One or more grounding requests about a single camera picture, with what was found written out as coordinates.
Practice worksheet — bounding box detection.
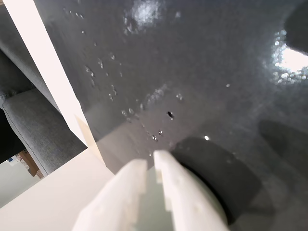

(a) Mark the brown cardboard box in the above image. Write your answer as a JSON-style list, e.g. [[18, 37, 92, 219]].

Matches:
[[17, 149, 45, 179]]

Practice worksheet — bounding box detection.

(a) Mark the grey fabric sofa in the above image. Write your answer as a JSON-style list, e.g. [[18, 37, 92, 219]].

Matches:
[[0, 4, 89, 176]]

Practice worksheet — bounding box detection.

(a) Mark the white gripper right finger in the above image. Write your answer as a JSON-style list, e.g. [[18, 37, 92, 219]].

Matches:
[[153, 150, 230, 231]]

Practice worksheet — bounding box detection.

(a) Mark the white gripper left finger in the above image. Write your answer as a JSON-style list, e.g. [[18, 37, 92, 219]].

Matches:
[[71, 159, 148, 231]]

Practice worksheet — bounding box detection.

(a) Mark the white flat panel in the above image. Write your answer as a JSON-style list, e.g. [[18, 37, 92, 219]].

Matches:
[[0, 147, 116, 231]]

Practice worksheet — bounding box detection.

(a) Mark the white beam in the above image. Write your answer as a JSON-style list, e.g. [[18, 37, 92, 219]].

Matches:
[[3, 0, 104, 167]]

